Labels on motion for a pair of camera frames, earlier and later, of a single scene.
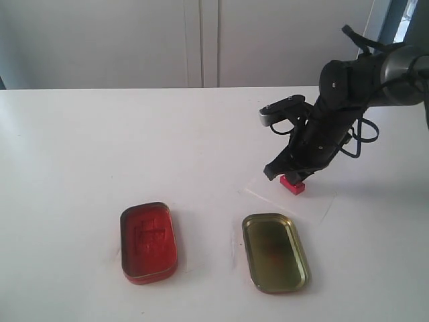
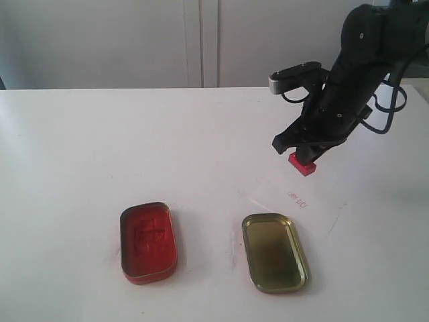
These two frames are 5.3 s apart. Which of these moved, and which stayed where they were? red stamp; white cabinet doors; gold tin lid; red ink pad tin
Moved: red stamp
Stayed: gold tin lid; red ink pad tin; white cabinet doors
